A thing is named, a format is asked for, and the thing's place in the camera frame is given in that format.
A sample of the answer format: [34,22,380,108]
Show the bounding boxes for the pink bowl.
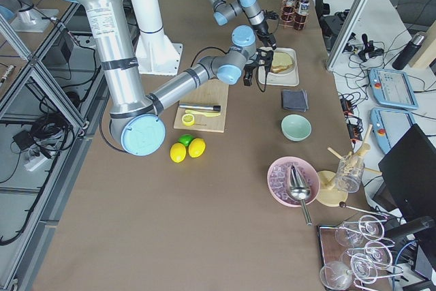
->
[266,156,321,208]

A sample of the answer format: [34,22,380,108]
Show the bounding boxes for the white round plate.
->
[266,49,296,76]

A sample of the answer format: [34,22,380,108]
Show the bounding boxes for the half lemon slice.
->
[181,113,195,126]

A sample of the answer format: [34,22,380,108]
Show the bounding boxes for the black monitor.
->
[379,124,435,220]

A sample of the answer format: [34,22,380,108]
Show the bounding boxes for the copper wire bottle rack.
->
[279,0,298,28]

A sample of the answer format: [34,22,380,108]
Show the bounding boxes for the dark framed wooden tray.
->
[316,224,436,291]

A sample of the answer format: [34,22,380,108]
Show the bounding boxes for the aluminium frame post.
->
[326,0,368,72]

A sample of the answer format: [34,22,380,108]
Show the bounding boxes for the wooden cutting board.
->
[173,79,229,133]

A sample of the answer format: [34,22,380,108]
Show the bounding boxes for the black thermos bottle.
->
[392,31,426,70]

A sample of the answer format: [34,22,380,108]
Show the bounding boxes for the steel ice scoop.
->
[287,165,313,226]

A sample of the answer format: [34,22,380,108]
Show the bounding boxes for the teach pendant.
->
[369,68,419,110]
[370,108,415,154]

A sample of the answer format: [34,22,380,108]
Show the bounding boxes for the bread slice on plate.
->
[270,65,294,74]

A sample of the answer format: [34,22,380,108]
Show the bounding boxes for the teach pendant upper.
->
[369,68,419,110]

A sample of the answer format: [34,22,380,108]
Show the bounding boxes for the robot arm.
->
[209,0,277,50]
[66,0,276,156]

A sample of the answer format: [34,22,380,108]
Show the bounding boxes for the cream rabbit tray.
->
[257,48,299,87]

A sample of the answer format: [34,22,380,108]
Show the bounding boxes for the teach pendant lower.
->
[370,108,415,154]

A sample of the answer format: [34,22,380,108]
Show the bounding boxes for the steel cylinder muddler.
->
[178,104,221,112]

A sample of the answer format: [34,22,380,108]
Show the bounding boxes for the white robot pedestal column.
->
[131,0,183,76]

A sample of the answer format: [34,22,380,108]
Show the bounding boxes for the yellow lemon upper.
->
[188,138,206,158]

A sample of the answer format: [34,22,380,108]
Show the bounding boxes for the wooden cup tree stand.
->
[316,124,381,206]

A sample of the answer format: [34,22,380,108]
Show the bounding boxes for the yellow lemon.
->
[188,138,206,158]
[170,142,187,163]

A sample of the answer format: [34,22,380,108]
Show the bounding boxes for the yellow lemon lower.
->
[170,142,187,163]

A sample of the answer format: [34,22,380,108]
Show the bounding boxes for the green lime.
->
[178,134,195,147]

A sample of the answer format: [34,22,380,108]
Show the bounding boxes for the grey folded cloth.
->
[281,89,309,112]

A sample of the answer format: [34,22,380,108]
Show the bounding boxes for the clear glass cup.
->
[333,155,364,193]

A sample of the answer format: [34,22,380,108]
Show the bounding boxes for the green bowl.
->
[281,114,312,142]

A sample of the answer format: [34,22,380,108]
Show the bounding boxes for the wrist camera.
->
[255,48,274,73]
[264,10,279,20]

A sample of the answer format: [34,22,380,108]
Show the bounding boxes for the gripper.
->
[243,51,258,87]
[252,20,277,50]

